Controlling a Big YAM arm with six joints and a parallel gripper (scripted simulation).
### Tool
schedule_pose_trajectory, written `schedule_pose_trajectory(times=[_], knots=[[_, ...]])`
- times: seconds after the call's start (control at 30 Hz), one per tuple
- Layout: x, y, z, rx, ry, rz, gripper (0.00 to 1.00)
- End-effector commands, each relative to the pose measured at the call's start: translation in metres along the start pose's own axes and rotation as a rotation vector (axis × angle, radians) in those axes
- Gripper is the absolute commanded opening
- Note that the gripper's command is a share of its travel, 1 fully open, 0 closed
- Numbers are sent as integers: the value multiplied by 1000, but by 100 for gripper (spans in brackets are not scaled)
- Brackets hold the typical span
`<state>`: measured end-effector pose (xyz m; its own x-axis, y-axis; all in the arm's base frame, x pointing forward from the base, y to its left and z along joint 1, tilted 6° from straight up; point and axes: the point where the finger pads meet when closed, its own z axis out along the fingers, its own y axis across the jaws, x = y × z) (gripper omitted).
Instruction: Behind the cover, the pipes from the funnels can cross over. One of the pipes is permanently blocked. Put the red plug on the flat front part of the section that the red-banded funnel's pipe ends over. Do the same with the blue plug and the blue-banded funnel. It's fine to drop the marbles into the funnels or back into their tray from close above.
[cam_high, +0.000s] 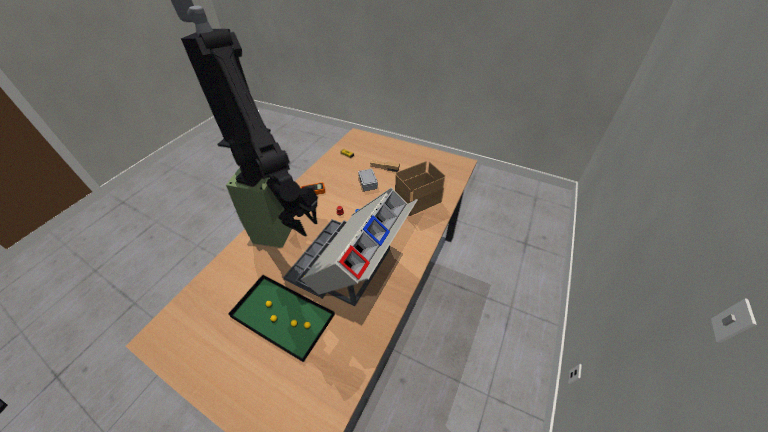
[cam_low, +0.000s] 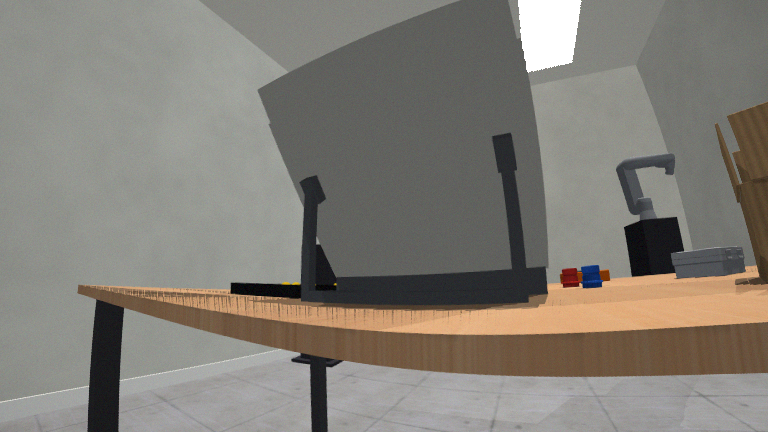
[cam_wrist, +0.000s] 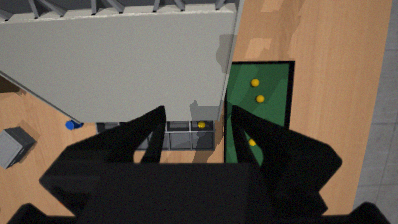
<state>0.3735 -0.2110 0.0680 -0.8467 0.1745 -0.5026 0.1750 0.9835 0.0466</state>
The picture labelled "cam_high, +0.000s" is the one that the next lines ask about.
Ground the red rectangular frame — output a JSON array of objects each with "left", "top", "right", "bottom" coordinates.
[{"left": 339, "top": 246, "right": 370, "bottom": 279}]

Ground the blue square band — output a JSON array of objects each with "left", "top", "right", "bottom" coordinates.
[{"left": 363, "top": 215, "right": 390, "bottom": 246}]

